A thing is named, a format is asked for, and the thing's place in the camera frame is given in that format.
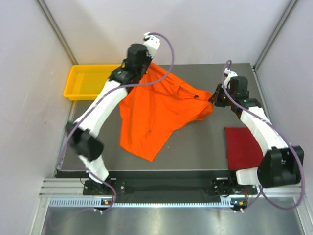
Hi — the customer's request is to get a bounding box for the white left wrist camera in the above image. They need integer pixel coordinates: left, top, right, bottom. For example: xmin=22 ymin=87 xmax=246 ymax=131
xmin=143 ymin=32 xmax=160 ymax=59

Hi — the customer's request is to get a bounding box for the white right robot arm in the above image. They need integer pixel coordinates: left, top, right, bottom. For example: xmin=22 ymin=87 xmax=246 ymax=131
xmin=209 ymin=72 xmax=304 ymax=194

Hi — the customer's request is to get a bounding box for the yellow plastic bin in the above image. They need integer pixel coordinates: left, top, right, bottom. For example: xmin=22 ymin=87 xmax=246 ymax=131
xmin=63 ymin=64 xmax=120 ymax=101

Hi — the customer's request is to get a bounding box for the left aluminium corner post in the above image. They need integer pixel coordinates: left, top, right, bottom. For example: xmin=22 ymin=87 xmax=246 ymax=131
xmin=35 ymin=0 xmax=78 ymax=65

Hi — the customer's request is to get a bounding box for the aluminium frame rail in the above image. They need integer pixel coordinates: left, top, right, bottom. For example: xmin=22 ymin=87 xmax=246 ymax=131
xmin=39 ymin=177 xmax=306 ymax=209

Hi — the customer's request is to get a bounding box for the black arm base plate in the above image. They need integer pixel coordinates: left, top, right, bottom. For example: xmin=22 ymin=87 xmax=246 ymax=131
xmin=55 ymin=170 xmax=259 ymax=196

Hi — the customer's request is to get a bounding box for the aluminium corner post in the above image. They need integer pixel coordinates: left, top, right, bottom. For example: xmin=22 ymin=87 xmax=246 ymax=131
xmin=252 ymin=0 xmax=299 ymax=71
xmin=35 ymin=0 xmax=78 ymax=65

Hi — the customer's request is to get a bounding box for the folded red t-shirt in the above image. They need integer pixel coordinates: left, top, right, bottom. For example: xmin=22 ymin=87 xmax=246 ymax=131
xmin=224 ymin=127 xmax=263 ymax=171

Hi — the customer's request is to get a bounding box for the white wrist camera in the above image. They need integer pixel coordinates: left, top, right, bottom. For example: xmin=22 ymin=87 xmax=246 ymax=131
xmin=224 ymin=68 xmax=238 ymax=87
xmin=143 ymin=32 xmax=160 ymax=59

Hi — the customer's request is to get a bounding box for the orange t-shirt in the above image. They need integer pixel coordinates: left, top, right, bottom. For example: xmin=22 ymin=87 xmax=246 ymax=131
xmin=119 ymin=63 xmax=214 ymax=161

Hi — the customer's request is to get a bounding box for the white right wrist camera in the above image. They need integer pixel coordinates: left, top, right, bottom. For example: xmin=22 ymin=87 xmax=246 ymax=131
xmin=224 ymin=68 xmax=238 ymax=87

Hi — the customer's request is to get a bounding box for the right aluminium corner post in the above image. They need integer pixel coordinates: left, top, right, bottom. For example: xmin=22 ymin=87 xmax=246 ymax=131
xmin=252 ymin=0 xmax=299 ymax=71

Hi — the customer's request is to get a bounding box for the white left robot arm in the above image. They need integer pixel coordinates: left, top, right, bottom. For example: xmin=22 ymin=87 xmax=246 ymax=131
xmin=66 ymin=42 xmax=160 ymax=194

